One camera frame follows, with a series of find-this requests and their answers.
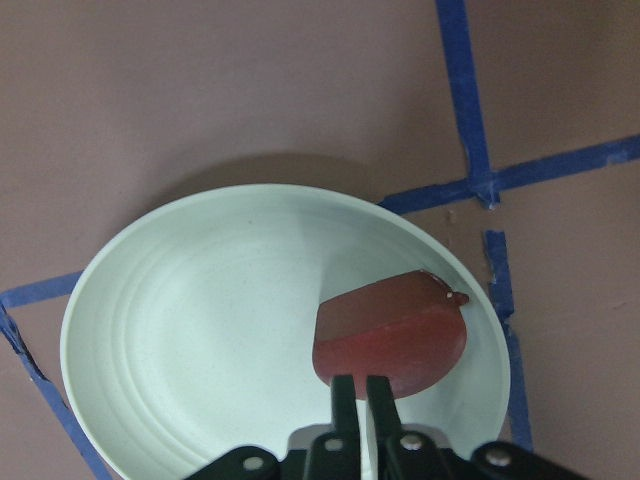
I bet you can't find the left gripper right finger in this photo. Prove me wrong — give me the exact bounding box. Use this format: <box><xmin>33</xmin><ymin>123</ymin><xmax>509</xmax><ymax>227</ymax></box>
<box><xmin>366</xmin><ymin>376</ymin><xmax>470</xmax><ymax>479</ymax></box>

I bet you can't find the red bun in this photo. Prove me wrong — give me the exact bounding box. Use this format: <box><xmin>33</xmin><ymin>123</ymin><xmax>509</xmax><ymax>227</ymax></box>
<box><xmin>312</xmin><ymin>270</ymin><xmax>470</xmax><ymax>399</ymax></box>

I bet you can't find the green plate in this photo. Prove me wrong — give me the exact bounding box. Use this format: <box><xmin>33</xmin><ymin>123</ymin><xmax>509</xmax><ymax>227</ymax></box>
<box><xmin>60</xmin><ymin>184</ymin><xmax>510</xmax><ymax>479</ymax></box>

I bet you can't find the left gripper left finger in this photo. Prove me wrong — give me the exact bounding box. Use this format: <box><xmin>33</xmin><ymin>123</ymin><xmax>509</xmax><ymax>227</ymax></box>
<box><xmin>287</xmin><ymin>375</ymin><xmax>361</xmax><ymax>479</ymax></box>

